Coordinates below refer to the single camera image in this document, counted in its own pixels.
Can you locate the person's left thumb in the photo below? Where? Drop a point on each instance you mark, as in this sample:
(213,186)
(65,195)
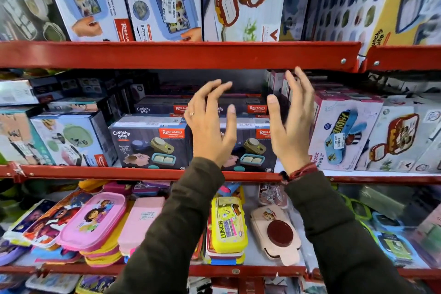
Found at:
(232,125)

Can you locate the teal carton beige print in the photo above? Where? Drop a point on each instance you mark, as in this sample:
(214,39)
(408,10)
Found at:
(17,138)

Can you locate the white patterned carton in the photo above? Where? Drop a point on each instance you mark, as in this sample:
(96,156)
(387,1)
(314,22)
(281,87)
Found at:
(344,7)

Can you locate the pile of wrapped lunch boxes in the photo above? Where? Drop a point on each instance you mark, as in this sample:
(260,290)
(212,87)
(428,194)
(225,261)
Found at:
(413,214)

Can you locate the red metal shelf rack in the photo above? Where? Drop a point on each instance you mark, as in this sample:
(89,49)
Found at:
(172,55)
(403,57)

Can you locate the blue wrapped lunch box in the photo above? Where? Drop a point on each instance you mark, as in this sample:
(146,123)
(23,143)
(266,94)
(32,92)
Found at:
(392,245)

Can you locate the person's left hand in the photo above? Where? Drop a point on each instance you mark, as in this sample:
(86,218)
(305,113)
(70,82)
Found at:
(208,132)

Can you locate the white flat carton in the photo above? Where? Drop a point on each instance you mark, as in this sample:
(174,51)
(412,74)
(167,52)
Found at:
(17,92)

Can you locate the person's left forearm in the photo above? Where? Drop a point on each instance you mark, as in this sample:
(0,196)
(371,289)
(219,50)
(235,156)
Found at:
(172,235)

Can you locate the red cartoon print lunch box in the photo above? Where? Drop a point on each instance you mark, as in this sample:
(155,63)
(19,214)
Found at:
(55,219)

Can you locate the person's right forearm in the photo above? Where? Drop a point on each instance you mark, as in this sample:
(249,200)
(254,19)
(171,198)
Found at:
(341,242)

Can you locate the person's right middle finger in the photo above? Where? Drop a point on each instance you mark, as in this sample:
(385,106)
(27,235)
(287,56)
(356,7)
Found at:
(305,88)

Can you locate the white carton red lunch box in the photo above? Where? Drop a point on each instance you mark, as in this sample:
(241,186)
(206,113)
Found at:
(429,161)
(244,1)
(399,138)

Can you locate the pale grey carton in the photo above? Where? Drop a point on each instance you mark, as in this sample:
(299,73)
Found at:
(294,4)

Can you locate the white carton blue car box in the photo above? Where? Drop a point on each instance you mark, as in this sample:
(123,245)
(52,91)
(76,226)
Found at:
(341,135)

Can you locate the stack of dark small cartons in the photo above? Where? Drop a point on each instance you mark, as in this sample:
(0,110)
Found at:
(86,88)

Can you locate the person's right hand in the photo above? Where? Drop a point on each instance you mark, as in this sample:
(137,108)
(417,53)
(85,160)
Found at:
(293,138)

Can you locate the person's right thumb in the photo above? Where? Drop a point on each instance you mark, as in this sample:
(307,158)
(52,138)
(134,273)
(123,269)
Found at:
(274,111)

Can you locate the clear wrapped pink lunch box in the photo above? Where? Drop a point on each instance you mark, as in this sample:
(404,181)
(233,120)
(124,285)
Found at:
(272,195)

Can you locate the yellow lunch box carton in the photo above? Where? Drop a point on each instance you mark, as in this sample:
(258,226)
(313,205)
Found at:
(410,7)

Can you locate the teal carton green lunch box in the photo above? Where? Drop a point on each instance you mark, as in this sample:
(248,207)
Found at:
(72,142)

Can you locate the white cartoon print lunch box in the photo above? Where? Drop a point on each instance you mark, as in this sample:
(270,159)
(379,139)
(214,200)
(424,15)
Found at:
(26,223)

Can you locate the beige lunch box maroon disc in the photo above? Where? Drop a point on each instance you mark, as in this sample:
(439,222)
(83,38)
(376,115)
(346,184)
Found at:
(275,233)

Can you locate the pale pink lunch box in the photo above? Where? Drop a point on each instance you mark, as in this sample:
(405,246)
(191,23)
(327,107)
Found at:
(141,221)

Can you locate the green rim lunch box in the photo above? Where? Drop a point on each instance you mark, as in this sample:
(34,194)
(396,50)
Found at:
(358,209)

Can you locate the grey lunch box carton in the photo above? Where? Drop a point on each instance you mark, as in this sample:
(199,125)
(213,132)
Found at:
(24,4)

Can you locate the dark navy lunch box carton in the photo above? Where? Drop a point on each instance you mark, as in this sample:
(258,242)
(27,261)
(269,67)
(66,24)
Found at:
(253,147)
(158,107)
(249,107)
(148,145)

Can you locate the person's left middle finger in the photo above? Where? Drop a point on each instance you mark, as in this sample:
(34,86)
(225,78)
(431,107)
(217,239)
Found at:
(206,88)

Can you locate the pink cartoon lid lunch box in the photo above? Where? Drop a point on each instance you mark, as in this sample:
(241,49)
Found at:
(91,221)

